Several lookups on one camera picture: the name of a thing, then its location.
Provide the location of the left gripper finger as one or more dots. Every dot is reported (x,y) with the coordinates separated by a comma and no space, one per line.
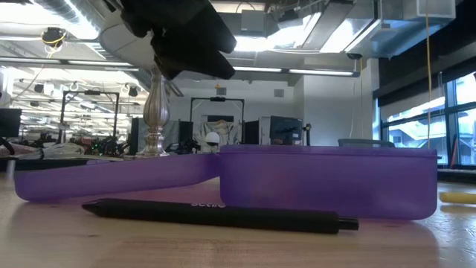
(208,37)
(186,59)

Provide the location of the black pen with white print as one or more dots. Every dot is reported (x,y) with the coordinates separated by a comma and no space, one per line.
(223,216)

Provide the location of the purple plastic supply box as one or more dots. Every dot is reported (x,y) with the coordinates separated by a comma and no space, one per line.
(327,182)

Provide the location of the yellow highlighter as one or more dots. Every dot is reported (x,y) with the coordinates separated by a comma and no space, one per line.
(459,197)

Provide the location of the white-shade silver table lamp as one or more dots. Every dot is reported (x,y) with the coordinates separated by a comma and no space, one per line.
(156,111)

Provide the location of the black monitor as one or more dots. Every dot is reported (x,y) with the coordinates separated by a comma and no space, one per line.
(10,123)
(186,131)
(252,132)
(286,129)

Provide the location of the patterned cloth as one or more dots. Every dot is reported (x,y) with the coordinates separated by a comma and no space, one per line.
(227,128)

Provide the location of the white round lamp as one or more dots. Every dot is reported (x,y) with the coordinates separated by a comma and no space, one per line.
(212,138)

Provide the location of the dark grey panel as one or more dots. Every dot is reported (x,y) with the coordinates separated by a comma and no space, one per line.
(134,134)

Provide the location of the ceiling light strip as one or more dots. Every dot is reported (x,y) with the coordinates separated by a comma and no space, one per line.
(67,62)
(294,70)

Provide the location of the black thin stand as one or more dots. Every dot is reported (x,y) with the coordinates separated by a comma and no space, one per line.
(308,134)

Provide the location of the black rig frame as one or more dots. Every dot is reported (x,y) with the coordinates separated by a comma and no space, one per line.
(89,92)
(217,99)

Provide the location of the silver ventilation duct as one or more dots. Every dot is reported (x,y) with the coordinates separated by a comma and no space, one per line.
(353,26)

